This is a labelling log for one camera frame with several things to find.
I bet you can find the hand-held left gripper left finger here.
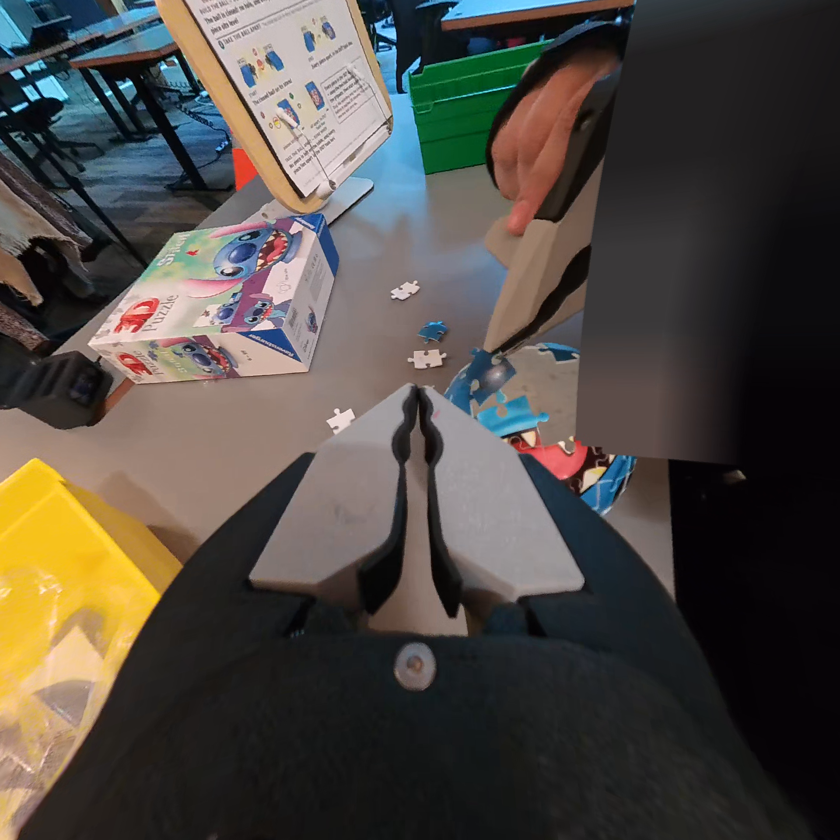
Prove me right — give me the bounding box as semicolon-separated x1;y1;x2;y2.
248;382;421;616

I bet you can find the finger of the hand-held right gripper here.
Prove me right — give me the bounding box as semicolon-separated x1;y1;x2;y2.
533;276;590;345
483;217;592;358

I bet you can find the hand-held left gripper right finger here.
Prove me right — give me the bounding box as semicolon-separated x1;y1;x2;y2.
417;386;586;619

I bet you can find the blue puzzle ball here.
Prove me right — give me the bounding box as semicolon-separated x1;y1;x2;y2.
445;343;637;519

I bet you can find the puzzle box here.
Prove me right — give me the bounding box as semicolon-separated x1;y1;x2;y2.
88;213;339;385

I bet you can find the person's right hand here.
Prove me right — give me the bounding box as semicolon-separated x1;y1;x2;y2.
489;54;623;237

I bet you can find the green plastic bin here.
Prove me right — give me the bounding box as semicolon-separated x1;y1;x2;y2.
407;39;553;175

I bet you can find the wooden office table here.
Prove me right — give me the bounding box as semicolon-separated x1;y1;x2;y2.
441;0;634;32
69;23;232;196

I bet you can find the yellow plastic bin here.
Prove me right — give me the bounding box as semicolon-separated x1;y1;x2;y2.
0;458;185;840

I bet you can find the black case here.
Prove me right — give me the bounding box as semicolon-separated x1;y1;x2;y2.
0;351;114;431

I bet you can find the clear plastic bag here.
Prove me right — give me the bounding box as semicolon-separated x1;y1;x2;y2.
0;564;158;840

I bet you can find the tan cloth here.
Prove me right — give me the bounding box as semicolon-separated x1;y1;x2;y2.
0;154;94;311

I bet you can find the black office chair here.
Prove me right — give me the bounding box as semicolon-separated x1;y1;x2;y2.
0;97;88;173

